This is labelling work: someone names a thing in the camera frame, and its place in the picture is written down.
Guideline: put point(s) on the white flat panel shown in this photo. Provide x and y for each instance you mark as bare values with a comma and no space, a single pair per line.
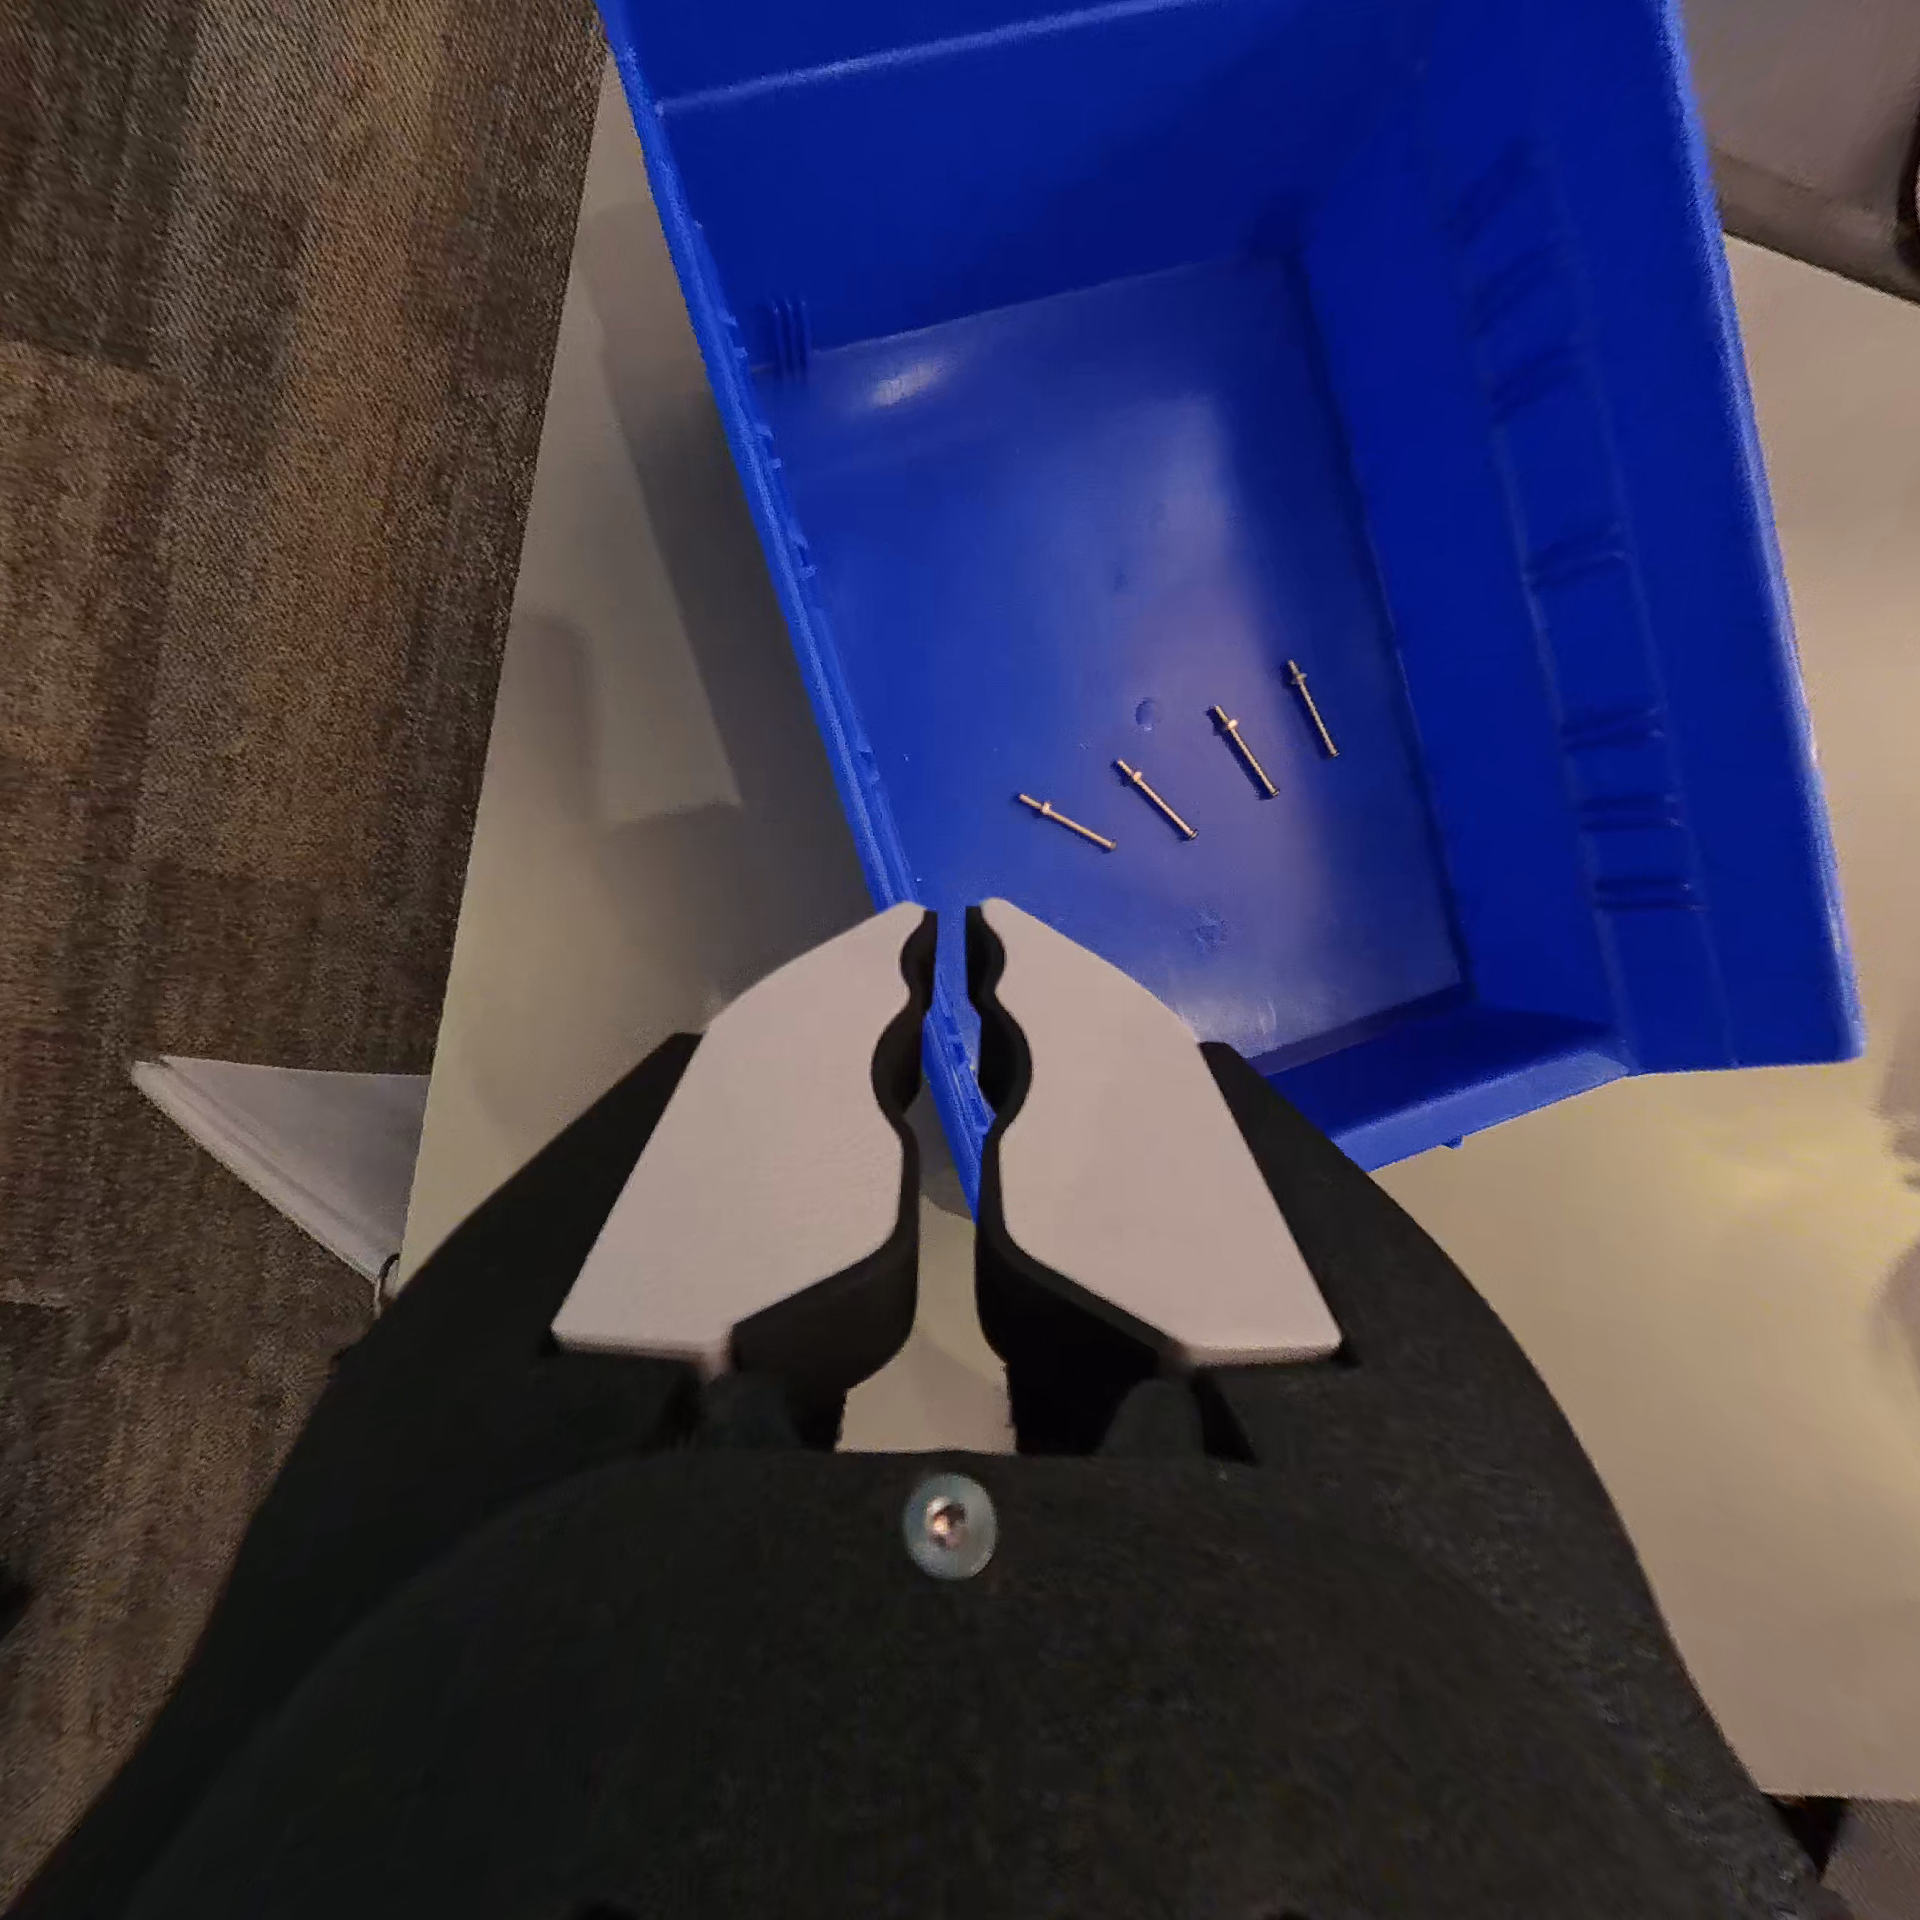
300,1156

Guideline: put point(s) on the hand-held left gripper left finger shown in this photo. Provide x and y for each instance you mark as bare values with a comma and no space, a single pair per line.
734,1184

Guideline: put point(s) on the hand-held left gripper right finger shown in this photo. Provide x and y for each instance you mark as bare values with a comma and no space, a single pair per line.
1156,1200

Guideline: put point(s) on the plain blue plastic bin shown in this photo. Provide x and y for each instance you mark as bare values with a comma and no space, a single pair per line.
1049,525

